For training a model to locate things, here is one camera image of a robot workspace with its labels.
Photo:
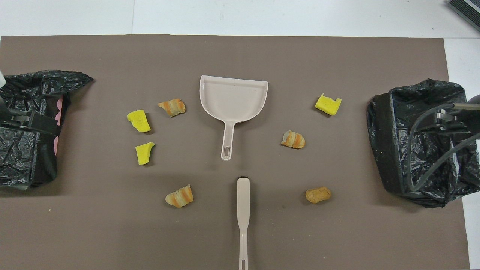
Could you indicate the yellow sponge piece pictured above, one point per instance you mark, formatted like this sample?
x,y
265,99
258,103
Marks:
x,y
143,153
327,105
138,120

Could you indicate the black bag bin pink liner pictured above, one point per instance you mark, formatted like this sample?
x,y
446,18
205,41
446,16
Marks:
x,y
22,157

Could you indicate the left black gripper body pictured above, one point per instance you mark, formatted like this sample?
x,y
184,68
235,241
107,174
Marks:
x,y
17,120

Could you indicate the brown table mat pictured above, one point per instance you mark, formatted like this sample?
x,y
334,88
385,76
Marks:
x,y
240,232

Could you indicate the black bag lined bin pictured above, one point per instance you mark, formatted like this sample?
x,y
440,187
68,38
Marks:
x,y
390,150

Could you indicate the striped croissant piece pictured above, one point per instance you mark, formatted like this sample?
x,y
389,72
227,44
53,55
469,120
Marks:
x,y
293,140
180,197
172,107

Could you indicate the grey ridged box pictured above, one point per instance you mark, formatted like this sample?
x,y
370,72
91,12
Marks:
x,y
467,11

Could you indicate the brown bread nugget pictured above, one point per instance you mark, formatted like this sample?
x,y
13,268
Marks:
x,y
318,195

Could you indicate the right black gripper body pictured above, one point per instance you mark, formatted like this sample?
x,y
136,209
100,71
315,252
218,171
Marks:
x,y
446,116

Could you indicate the beige hand brush black bristles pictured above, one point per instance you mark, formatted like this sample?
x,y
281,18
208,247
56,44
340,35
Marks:
x,y
243,202

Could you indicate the beige plastic dustpan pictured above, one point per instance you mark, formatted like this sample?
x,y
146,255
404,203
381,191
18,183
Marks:
x,y
232,101

